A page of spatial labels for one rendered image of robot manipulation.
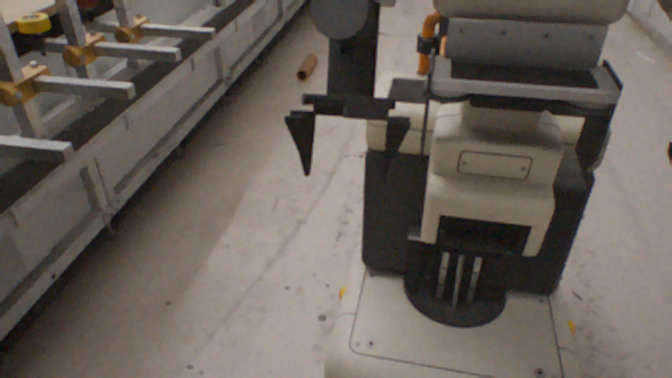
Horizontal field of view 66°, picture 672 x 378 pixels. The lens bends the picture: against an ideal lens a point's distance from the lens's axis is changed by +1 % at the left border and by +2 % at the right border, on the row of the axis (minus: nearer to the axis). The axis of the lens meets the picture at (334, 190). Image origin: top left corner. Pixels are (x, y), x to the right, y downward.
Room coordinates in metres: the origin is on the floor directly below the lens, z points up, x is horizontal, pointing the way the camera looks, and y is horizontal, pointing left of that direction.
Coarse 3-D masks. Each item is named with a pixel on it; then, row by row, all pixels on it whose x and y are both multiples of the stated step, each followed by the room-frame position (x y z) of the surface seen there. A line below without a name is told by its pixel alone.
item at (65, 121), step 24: (240, 0) 2.49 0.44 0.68; (192, 24) 2.06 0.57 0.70; (216, 24) 2.19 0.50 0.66; (192, 48) 1.94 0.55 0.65; (120, 72) 1.56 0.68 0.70; (144, 72) 1.58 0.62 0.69; (168, 72) 1.73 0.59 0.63; (48, 120) 1.22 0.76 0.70; (72, 120) 1.22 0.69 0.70; (96, 120) 1.30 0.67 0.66; (0, 168) 0.99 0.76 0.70; (24, 168) 1.02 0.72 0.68; (48, 168) 1.08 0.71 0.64; (0, 192) 0.93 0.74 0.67; (24, 192) 0.99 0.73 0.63
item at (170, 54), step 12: (36, 48) 1.42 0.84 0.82; (48, 48) 1.42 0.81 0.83; (60, 48) 1.41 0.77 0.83; (96, 48) 1.39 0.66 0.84; (108, 48) 1.38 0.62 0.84; (120, 48) 1.38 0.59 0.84; (132, 48) 1.37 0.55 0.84; (144, 48) 1.37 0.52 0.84; (156, 48) 1.37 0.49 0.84; (168, 48) 1.37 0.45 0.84; (156, 60) 1.36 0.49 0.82; (168, 60) 1.35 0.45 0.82
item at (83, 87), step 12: (36, 84) 1.15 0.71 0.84; (48, 84) 1.14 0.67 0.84; (60, 84) 1.13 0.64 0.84; (72, 84) 1.13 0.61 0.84; (84, 84) 1.12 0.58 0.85; (96, 84) 1.12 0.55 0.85; (108, 84) 1.12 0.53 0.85; (120, 84) 1.12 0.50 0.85; (132, 84) 1.13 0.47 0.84; (96, 96) 1.12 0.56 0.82; (108, 96) 1.11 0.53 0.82; (120, 96) 1.11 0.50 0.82; (132, 96) 1.12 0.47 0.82
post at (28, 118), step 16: (0, 16) 1.13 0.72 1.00; (0, 32) 1.12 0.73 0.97; (0, 48) 1.11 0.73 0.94; (0, 64) 1.11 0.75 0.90; (16, 64) 1.13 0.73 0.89; (0, 80) 1.11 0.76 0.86; (16, 80) 1.11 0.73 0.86; (16, 112) 1.11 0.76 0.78; (32, 112) 1.12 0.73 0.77; (32, 128) 1.11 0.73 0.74
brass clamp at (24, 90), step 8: (24, 72) 1.17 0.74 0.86; (32, 72) 1.17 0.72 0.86; (40, 72) 1.18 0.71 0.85; (48, 72) 1.20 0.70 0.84; (24, 80) 1.13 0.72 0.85; (0, 88) 1.08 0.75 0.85; (8, 88) 1.09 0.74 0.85; (16, 88) 1.10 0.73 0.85; (24, 88) 1.12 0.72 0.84; (32, 88) 1.14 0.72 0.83; (0, 96) 1.08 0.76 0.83; (8, 96) 1.08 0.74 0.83; (16, 96) 1.09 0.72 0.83; (24, 96) 1.11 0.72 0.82; (32, 96) 1.13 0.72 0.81; (8, 104) 1.08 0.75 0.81
